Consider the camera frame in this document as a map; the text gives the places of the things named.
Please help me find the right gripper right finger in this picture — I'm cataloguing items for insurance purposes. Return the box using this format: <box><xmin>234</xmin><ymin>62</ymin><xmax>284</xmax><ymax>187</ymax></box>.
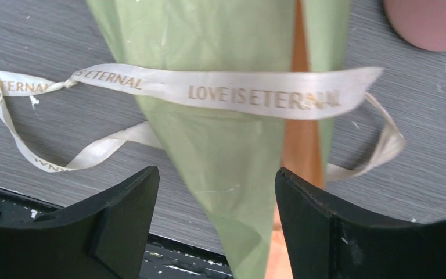
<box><xmin>275</xmin><ymin>168</ymin><xmax>446</xmax><ymax>279</ymax></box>

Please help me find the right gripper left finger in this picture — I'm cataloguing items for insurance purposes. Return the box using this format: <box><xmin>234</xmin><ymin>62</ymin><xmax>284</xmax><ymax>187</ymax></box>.
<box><xmin>0</xmin><ymin>166</ymin><xmax>160</xmax><ymax>278</ymax></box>

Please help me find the green orange flower bouquet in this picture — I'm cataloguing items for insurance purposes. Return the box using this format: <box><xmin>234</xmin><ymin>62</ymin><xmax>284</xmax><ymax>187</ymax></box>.
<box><xmin>88</xmin><ymin>1</ymin><xmax>351</xmax><ymax>278</ymax></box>

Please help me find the cream printed ribbon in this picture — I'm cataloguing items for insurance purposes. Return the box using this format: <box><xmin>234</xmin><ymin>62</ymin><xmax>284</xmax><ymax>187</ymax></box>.
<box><xmin>0</xmin><ymin>63</ymin><xmax>406</xmax><ymax>181</ymax></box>

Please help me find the pink cylindrical vase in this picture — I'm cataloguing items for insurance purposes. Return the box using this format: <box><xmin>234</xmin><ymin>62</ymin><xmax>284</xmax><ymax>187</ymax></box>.
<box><xmin>382</xmin><ymin>0</ymin><xmax>446</xmax><ymax>52</ymax></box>

